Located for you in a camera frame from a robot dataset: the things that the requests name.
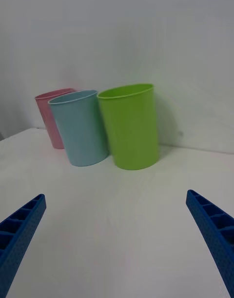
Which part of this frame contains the pink plastic waste bin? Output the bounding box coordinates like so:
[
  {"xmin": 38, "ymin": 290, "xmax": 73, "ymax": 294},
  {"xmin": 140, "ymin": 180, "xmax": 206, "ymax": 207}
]
[{"xmin": 34, "ymin": 88, "xmax": 77, "ymax": 150}]

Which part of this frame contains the pale blue plastic waste bin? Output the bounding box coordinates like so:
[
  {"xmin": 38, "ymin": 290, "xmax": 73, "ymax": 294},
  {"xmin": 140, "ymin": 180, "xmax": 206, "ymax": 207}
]
[{"xmin": 47, "ymin": 90, "xmax": 110, "ymax": 167}]

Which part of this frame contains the green plastic waste bin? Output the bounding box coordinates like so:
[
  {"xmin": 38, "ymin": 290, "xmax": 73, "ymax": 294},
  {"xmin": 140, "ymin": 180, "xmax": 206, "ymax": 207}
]
[{"xmin": 97, "ymin": 83, "xmax": 160, "ymax": 171}]

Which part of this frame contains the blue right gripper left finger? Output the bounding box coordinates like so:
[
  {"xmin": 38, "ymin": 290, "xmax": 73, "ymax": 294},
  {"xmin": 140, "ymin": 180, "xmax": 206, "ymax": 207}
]
[{"xmin": 0, "ymin": 193, "xmax": 47, "ymax": 298}]

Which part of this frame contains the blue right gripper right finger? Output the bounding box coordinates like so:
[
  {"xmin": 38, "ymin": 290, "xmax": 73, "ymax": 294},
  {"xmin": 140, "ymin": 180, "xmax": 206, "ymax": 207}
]
[{"xmin": 186, "ymin": 189, "xmax": 234, "ymax": 298}]

